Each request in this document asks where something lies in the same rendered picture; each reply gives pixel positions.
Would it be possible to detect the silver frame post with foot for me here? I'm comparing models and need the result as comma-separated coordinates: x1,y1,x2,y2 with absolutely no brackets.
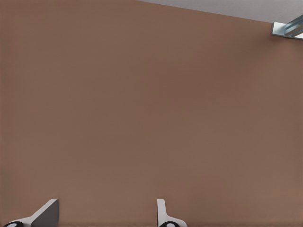
271,14,303,40

